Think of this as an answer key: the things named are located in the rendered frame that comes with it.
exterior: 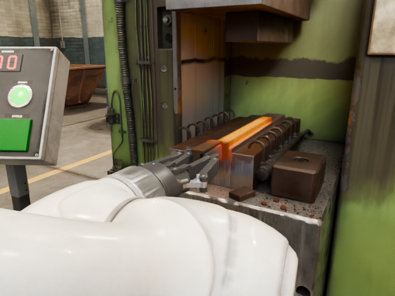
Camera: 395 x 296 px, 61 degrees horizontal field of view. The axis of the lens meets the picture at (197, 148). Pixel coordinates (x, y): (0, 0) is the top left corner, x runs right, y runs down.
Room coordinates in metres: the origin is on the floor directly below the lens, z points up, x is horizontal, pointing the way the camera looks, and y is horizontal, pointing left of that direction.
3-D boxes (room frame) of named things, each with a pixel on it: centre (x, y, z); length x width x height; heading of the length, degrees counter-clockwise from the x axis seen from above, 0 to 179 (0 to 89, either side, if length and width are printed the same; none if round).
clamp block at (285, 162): (0.64, -0.21, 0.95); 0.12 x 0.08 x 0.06; 151
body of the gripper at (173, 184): (0.48, 0.05, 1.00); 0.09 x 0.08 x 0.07; 151
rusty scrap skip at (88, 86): (7.21, 3.00, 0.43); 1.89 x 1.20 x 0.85; 60
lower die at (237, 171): (0.86, -0.12, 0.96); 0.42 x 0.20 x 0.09; 151
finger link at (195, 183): (0.48, 0.01, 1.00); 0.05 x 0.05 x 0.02; 56
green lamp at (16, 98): (0.78, 0.41, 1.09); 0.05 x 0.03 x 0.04; 61
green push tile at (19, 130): (0.74, 0.42, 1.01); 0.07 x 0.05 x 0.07; 86
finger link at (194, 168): (0.53, 0.01, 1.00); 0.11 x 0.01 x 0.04; 146
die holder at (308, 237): (0.84, -0.18, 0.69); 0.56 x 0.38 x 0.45; 151
